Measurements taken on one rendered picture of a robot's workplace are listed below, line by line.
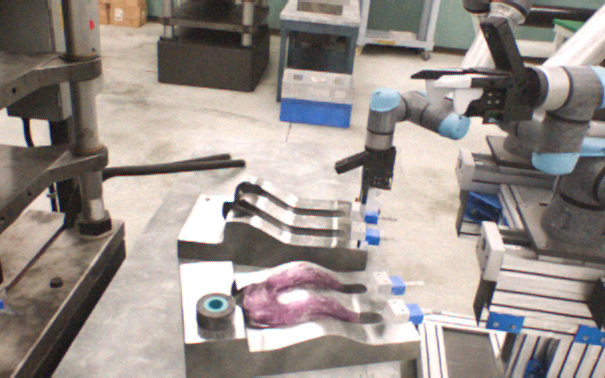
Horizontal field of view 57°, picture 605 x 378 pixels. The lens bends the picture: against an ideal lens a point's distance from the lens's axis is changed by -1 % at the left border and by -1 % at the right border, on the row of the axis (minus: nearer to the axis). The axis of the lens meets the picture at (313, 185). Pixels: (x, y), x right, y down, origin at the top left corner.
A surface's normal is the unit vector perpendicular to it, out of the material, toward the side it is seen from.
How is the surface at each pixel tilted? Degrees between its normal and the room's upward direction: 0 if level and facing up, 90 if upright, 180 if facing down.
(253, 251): 90
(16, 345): 0
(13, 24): 90
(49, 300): 0
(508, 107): 82
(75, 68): 90
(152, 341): 0
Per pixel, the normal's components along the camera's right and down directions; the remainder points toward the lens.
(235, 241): -0.06, 0.44
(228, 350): 0.24, 0.46
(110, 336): 0.10, -0.89
